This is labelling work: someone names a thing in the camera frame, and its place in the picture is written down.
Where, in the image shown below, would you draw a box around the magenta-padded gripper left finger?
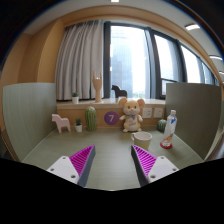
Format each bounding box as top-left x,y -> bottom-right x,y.
46,144 -> 97,188

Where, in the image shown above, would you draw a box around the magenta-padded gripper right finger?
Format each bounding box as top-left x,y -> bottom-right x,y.
130,144 -> 179,188

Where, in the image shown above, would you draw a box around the clear plastic water bottle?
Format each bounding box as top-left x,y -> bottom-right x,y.
162,109 -> 178,148

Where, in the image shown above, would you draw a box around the yellow and white mug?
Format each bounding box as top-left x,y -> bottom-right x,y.
130,131 -> 153,152

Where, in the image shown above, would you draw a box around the flat round red coaster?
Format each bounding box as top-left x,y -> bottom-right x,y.
159,141 -> 174,150

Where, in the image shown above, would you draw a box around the small plant in white pot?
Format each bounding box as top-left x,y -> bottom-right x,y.
74,118 -> 83,133
71,92 -> 80,105

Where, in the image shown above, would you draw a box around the pink horse figurine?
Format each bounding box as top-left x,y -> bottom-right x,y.
51,113 -> 72,134

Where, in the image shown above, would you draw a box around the tall green cactus ornament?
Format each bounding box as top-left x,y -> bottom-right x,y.
84,106 -> 98,132

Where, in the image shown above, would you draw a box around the beige mouse plush toy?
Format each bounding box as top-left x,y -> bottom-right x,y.
118,97 -> 146,133

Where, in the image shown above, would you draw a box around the purple round number sign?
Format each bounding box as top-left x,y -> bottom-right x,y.
103,110 -> 120,126

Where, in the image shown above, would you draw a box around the grey-green desk partition panel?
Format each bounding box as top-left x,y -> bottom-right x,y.
165,82 -> 223,160
2,82 -> 58,161

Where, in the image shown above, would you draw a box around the black horse figurine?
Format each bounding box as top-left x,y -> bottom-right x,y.
111,84 -> 128,99

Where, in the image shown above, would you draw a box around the wooden hand model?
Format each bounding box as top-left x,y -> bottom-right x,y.
91,70 -> 104,103

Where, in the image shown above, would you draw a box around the grey pleated curtain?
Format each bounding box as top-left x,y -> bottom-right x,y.
54,19 -> 105,101

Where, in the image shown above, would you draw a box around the dark-framed window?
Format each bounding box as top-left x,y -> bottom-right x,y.
103,21 -> 221,100

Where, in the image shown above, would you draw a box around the ceiling lights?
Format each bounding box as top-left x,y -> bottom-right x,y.
109,0 -> 224,62

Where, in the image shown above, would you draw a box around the white wall socket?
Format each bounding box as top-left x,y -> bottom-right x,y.
153,107 -> 164,119
142,107 -> 153,119

